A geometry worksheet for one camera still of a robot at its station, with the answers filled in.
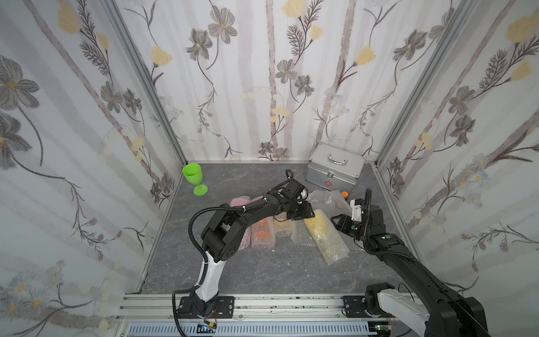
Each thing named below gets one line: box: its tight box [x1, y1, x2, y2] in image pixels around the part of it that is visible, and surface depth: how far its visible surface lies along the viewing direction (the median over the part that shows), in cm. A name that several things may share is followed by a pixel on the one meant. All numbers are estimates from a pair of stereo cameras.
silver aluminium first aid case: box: [306, 142, 366, 194], surface depth 103 cm
